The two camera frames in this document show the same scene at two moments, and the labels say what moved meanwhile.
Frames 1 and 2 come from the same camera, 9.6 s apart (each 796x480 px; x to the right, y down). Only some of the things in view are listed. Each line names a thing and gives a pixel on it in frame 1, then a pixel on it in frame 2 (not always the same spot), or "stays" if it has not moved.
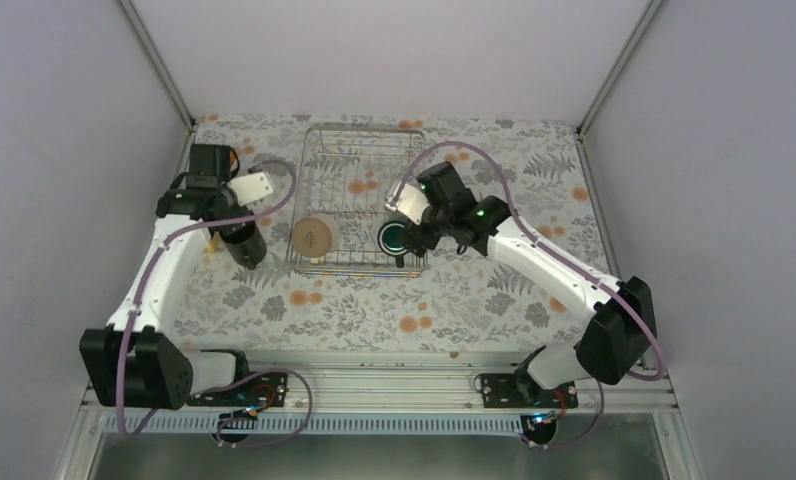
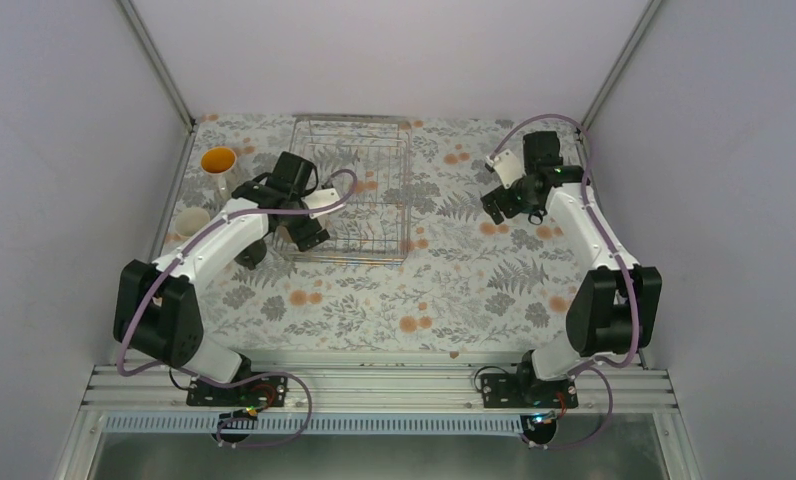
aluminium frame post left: [159, 64] stays
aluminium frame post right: [620, 64] stays
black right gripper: [427, 241] → [509, 209]
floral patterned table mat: [325, 286] stays
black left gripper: [228, 228] → [298, 235]
